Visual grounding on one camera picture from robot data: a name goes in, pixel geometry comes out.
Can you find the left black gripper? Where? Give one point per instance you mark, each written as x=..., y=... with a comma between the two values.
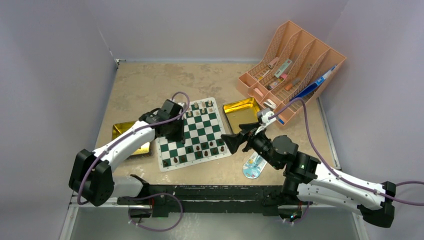
x=179, y=137

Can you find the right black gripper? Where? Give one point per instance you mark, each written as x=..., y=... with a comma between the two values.
x=247, y=134

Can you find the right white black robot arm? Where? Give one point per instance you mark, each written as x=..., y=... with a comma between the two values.
x=308, y=179

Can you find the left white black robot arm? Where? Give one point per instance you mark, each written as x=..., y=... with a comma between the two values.
x=92, y=172

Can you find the green white chess board mat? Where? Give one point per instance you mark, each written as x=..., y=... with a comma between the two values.
x=197, y=130

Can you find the white chess pieces row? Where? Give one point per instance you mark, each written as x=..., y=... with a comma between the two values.
x=200, y=108

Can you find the blue packaged toy blister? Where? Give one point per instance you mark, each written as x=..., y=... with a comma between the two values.
x=254, y=166

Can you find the right gold tin tray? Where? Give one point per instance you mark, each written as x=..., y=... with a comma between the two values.
x=241, y=112

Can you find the gold tin tray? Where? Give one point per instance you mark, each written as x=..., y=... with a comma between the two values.
x=241, y=112
x=131, y=139

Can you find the white stapler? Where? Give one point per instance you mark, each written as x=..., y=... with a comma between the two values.
x=268, y=103

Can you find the left gold tin tray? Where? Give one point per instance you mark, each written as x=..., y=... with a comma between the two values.
x=131, y=139

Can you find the teal white box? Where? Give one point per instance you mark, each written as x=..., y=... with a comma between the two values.
x=284, y=68

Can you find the peach plastic file organizer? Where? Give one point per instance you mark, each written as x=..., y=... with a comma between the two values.
x=310, y=57

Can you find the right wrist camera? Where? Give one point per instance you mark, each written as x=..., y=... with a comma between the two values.
x=265, y=118

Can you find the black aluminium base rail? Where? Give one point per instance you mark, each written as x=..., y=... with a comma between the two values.
x=164, y=199

